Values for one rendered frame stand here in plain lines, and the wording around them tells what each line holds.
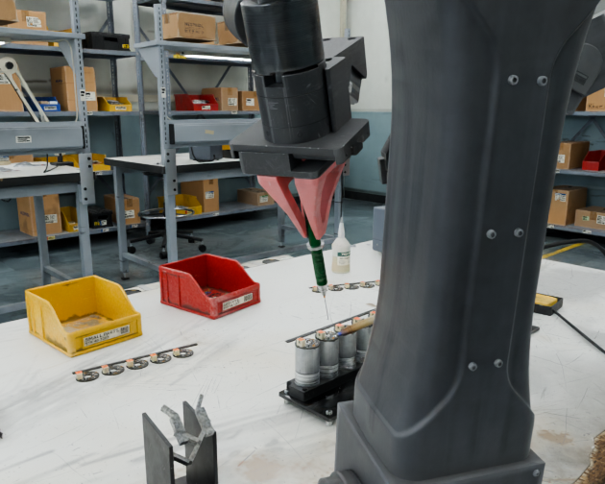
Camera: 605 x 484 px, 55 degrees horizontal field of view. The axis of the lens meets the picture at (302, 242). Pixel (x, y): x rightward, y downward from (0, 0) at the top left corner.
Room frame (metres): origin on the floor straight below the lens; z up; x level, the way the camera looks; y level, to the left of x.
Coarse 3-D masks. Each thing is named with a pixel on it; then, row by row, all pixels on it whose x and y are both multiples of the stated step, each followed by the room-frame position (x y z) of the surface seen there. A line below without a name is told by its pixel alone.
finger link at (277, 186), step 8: (352, 144) 0.48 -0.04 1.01; (360, 144) 0.50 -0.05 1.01; (352, 152) 0.49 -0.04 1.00; (264, 176) 0.48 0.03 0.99; (272, 176) 0.48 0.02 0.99; (264, 184) 0.48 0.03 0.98; (272, 184) 0.48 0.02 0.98; (280, 184) 0.48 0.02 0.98; (272, 192) 0.49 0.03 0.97; (280, 192) 0.48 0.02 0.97; (288, 192) 0.49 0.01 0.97; (280, 200) 0.49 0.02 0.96; (288, 200) 0.49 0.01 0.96; (288, 208) 0.49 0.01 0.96; (296, 208) 0.50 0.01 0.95; (296, 216) 0.50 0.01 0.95; (296, 224) 0.51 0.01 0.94; (304, 224) 0.51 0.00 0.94; (304, 232) 0.51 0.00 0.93
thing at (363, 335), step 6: (360, 330) 0.59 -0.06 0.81; (366, 330) 0.59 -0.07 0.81; (360, 336) 0.59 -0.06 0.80; (366, 336) 0.59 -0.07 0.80; (360, 342) 0.59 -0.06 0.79; (366, 342) 0.59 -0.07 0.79; (360, 348) 0.59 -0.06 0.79; (366, 348) 0.59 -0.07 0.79; (360, 354) 0.59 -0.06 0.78; (360, 360) 0.59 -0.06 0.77
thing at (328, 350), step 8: (328, 336) 0.56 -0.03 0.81; (320, 344) 0.55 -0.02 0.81; (328, 344) 0.55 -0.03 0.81; (336, 344) 0.56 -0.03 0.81; (320, 352) 0.55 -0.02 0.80; (328, 352) 0.55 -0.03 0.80; (336, 352) 0.56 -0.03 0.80; (320, 360) 0.55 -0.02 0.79; (328, 360) 0.55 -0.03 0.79; (336, 360) 0.56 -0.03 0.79; (320, 368) 0.55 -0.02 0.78; (328, 368) 0.55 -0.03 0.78; (336, 368) 0.56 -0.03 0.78; (320, 376) 0.55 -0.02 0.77; (328, 376) 0.55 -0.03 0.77
